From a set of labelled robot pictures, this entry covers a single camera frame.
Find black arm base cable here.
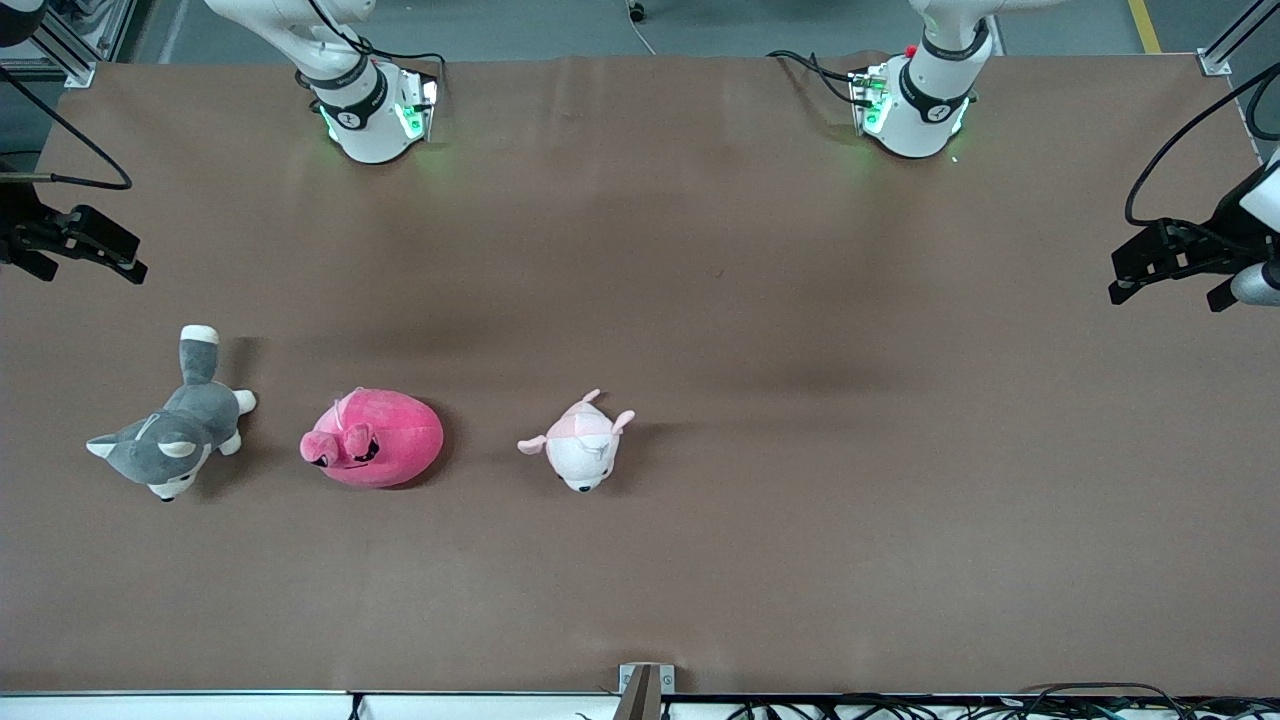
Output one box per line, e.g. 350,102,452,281
767,49,863,107
305,0,448,99

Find short black looped cable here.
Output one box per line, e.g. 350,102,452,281
1243,92,1280,143

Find aluminium frame profile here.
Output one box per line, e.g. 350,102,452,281
1198,0,1280,77
0,0,137,89

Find black left arm base cable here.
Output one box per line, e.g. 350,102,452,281
767,49,863,107

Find light pink white plush toy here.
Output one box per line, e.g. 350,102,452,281
516,389,637,494

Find grey white husky plush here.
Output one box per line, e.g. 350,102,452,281
85,324,258,503

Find black right arm base cable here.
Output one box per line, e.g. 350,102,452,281
305,0,448,99

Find metal bracket with post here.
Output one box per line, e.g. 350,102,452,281
618,663,676,720

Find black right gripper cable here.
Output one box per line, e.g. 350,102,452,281
0,65,134,192

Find hot pink plush toy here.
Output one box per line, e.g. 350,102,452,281
299,387,445,490

